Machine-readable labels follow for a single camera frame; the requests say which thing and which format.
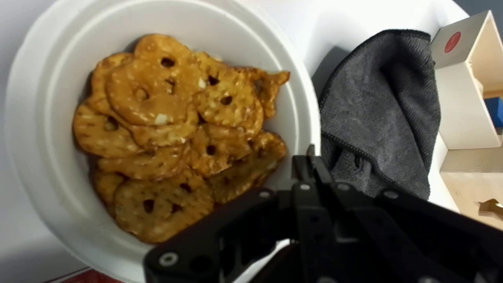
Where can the pretzel crisp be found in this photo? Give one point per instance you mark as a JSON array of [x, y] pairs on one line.
[[162, 135], [141, 164], [251, 170], [105, 187], [95, 135], [162, 212], [157, 47], [149, 94], [229, 107], [217, 151], [99, 79], [268, 88]]

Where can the dark grey cloth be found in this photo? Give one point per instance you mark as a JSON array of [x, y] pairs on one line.
[[382, 104]]

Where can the red snack bag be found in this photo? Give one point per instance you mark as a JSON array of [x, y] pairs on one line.
[[88, 277]]

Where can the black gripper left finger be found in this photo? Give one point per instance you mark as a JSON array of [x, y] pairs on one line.
[[235, 214]]

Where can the wooden block tray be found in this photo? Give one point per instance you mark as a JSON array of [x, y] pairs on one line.
[[465, 115]]

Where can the blue wooden block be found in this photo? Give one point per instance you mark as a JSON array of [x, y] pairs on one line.
[[496, 112]]

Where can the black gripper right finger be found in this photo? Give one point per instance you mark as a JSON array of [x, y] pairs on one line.
[[418, 225]]

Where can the white bowl of pretzels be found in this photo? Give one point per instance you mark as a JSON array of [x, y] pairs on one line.
[[47, 104]]

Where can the wooden shape sorter box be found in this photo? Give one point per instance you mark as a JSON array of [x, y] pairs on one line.
[[465, 182]]

